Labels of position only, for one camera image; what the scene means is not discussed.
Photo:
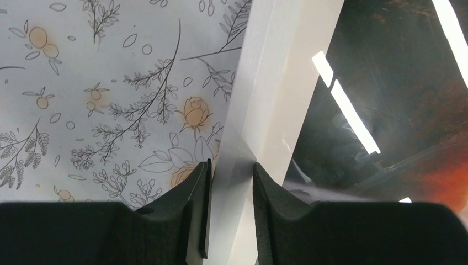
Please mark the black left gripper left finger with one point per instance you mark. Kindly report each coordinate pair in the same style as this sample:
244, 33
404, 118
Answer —
173, 229

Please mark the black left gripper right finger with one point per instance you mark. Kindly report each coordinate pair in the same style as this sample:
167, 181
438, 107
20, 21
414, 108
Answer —
290, 231

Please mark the sunset landscape photo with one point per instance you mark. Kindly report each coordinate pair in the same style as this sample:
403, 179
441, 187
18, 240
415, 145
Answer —
395, 64

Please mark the white picture frame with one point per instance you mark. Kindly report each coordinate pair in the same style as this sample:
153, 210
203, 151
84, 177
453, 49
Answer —
283, 56

